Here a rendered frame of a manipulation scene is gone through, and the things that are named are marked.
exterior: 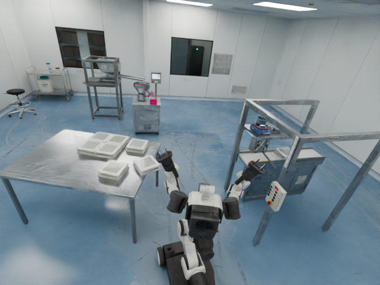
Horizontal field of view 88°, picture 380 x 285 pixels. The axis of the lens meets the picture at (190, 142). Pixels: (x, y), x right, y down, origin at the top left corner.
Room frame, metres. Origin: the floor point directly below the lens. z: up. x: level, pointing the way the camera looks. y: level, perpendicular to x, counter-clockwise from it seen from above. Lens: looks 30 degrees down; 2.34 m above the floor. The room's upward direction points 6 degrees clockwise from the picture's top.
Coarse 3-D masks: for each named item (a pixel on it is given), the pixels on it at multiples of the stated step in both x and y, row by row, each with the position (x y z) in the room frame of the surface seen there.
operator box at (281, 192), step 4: (272, 184) 1.58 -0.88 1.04; (276, 184) 1.55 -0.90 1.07; (272, 188) 1.56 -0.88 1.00; (280, 188) 1.50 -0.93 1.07; (268, 192) 1.59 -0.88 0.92; (272, 192) 1.54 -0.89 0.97; (280, 192) 1.45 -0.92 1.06; (284, 192) 1.45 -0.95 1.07; (268, 196) 1.57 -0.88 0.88; (272, 196) 1.52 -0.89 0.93; (276, 196) 1.48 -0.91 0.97; (280, 196) 1.43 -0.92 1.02; (284, 196) 1.44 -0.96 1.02; (268, 200) 1.55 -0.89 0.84; (276, 200) 1.46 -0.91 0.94; (280, 200) 1.44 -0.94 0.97; (272, 204) 1.49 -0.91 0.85; (276, 204) 1.44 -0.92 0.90; (280, 204) 1.44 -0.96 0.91; (272, 208) 1.47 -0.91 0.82; (276, 208) 1.43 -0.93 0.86
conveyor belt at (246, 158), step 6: (306, 150) 2.80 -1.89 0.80; (312, 150) 2.82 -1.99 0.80; (240, 156) 2.44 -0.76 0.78; (246, 156) 2.44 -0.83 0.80; (252, 156) 2.45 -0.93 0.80; (258, 156) 2.47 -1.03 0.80; (264, 156) 2.49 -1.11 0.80; (270, 156) 2.51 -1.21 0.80; (300, 156) 2.60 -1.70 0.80; (306, 156) 2.62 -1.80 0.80; (312, 156) 2.64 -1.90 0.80; (318, 156) 2.66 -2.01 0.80; (246, 162) 2.29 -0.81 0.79
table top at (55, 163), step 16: (48, 144) 2.16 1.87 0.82; (64, 144) 2.21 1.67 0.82; (80, 144) 2.25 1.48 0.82; (160, 144) 2.47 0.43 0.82; (32, 160) 1.81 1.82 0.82; (48, 160) 1.84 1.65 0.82; (64, 160) 1.87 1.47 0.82; (80, 160) 1.91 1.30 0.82; (96, 160) 1.94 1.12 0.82; (128, 160) 2.01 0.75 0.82; (0, 176) 1.51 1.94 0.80; (16, 176) 1.52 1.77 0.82; (32, 176) 1.55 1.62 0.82; (48, 176) 1.57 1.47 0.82; (64, 176) 1.60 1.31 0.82; (80, 176) 1.62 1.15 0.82; (96, 176) 1.65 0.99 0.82; (128, 176) 1.71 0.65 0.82; (144, 176) 1.75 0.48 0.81; (96, 192) 1.44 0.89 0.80; (112, 192) 1.45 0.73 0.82; (128, 192) 1.47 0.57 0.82
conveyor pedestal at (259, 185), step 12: (276, 168) 2.43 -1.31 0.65; (300, 168) 2.57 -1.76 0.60; (312, 168) 2.64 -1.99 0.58; (252, 180) 2.34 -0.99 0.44; (264, 180) 2.40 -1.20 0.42; (276, 180) 2.47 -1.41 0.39; (288, 180) 2.54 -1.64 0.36; (300, 180) 2.61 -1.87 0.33; (252, 192) 2.36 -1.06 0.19; (264, 192) 2.42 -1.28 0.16; (288, 192) 2.56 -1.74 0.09; (300, 192) 2.66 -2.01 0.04
